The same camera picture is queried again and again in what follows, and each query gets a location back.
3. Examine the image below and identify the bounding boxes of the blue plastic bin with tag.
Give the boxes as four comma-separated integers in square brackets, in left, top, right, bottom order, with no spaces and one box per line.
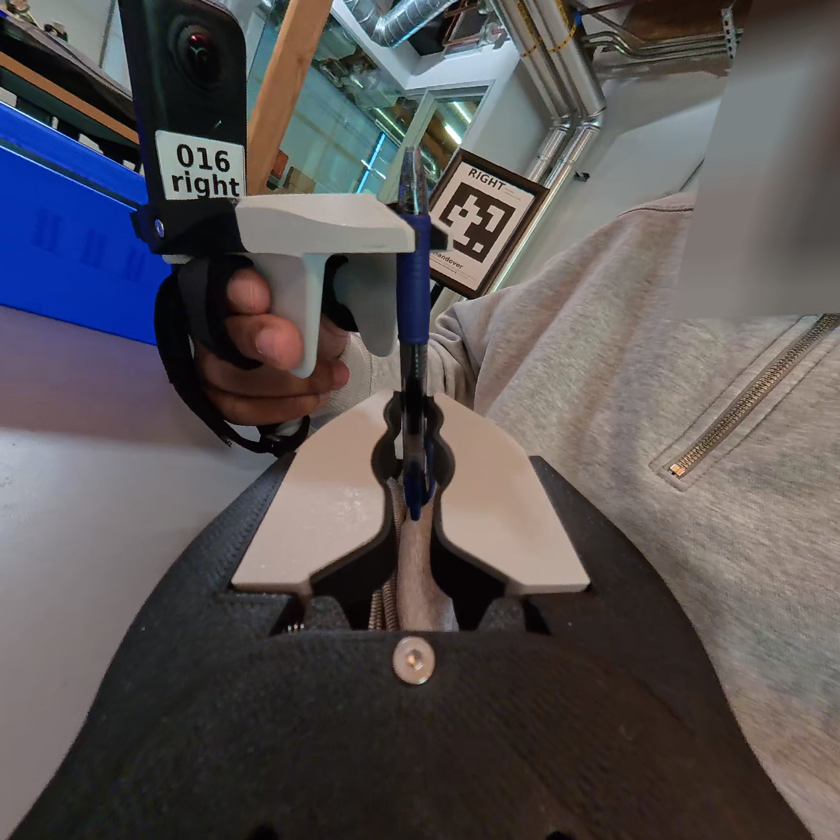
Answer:
[0,98,173,345]

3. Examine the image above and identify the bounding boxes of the blue pen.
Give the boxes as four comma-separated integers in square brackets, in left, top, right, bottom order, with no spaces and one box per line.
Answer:
[394,146,439,522]

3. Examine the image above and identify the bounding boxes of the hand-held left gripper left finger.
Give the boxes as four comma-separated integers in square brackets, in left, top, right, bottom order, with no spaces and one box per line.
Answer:
[231,392,403,601]

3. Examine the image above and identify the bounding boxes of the framed marker sign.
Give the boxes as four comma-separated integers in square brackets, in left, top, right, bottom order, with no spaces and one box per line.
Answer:
[428,147,549,299]

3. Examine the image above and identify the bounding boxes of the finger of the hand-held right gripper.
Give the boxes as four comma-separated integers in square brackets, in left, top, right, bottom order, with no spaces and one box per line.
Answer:
[235,193,434,361]

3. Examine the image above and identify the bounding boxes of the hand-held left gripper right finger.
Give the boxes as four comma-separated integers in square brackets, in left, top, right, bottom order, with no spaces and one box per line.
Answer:
[423,394,592,598]

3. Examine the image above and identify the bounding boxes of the person's right forearm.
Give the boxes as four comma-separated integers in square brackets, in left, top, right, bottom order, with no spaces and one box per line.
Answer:
[325,193,703,434]

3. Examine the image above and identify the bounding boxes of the wooden post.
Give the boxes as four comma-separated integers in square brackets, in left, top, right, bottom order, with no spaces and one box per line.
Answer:
[246,0,332,198]

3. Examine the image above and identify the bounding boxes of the metal ventilation ducts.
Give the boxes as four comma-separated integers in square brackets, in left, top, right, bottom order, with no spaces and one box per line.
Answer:
[344,0,608,185]

